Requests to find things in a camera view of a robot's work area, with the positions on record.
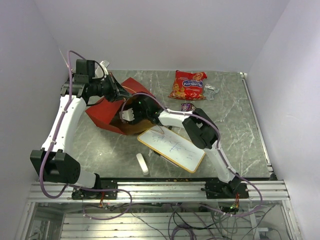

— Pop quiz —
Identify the red candy snack bag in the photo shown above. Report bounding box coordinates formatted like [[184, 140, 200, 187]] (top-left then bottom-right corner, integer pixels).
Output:
[[168, 70, 207, 101]]

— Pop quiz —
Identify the aluminium rail frame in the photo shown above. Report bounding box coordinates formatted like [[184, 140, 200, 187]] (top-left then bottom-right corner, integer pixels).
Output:
[[22, 180, 299, 240]]

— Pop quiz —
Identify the small whiteboard orange frame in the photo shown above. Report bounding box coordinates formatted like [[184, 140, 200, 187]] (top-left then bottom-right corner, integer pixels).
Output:
[[137, 126, 206, 173]]

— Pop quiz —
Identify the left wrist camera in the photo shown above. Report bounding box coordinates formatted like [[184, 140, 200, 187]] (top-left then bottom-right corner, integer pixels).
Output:
[[95, 60, 110, 78]]

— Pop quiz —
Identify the red paper bag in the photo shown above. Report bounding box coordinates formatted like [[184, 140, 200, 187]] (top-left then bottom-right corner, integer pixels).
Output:
[[85, 77, 155, 136]]

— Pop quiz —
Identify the silver foil snack packet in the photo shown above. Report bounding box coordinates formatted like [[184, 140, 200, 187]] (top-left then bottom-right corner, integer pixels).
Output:
[[203, 84, 220, 101]]

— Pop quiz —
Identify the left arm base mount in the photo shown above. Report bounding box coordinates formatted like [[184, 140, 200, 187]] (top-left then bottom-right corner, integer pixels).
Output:
[[71, 179, 118, 200]]

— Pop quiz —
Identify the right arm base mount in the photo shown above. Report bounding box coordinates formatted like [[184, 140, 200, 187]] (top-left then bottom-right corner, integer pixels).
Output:
[[200, 177, 249, 199]]

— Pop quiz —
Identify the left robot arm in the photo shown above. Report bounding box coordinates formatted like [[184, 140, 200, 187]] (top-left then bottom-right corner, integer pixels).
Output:
[[30, 58, 131, 199]]

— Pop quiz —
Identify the white marker eraser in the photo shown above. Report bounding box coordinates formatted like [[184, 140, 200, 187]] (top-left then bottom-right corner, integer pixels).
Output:
[[136, 153, 149, 176]]

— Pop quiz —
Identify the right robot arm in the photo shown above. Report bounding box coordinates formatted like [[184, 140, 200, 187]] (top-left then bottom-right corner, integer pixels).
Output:
[[121, 93, 241, 198]]

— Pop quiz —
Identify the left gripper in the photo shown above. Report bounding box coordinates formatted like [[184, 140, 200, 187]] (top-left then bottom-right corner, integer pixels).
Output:
[[90, 72, 134, 103]]

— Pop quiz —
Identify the purple candy packet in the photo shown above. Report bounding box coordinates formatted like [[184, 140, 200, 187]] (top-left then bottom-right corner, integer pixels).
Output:
[[180, 102, 196, 112]]

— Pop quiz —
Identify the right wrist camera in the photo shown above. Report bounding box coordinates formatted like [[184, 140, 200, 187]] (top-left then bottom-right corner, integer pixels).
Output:
[[119, 108, 135, 123]]

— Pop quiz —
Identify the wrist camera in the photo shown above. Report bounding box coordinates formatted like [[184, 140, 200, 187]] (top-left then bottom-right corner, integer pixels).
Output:
[[95, 60, 110, 78], [119, 108, 135, 123]]

